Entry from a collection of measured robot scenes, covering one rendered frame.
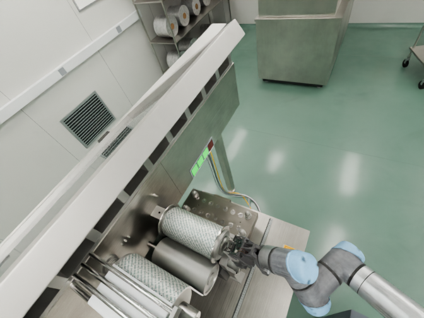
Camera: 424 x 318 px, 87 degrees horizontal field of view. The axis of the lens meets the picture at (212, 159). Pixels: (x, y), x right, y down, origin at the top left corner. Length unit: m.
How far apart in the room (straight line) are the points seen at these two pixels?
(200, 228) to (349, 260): 0.49
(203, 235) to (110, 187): 0.66
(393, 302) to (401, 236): 1.77
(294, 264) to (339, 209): 1.80
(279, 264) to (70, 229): 0.54
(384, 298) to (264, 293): 0.61
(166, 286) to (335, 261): 0.49
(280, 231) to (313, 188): 1.24
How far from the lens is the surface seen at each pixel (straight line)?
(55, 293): 0.91
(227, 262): 0.96
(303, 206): 2.36
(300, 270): 0.64
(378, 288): 0.74
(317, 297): 0.73
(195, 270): 0.93
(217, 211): 1.21
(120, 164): 0.25
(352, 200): 2.50
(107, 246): 0.92
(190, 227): 0.90
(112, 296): 0.81
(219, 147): 1.80
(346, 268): 0.76
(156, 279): 0.80
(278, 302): 1.22
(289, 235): 1.29
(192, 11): 4.35
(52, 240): 0.24
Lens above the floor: 2.12
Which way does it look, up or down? 51 degrees down
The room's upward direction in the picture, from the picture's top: 19 degrees counter-clockwise
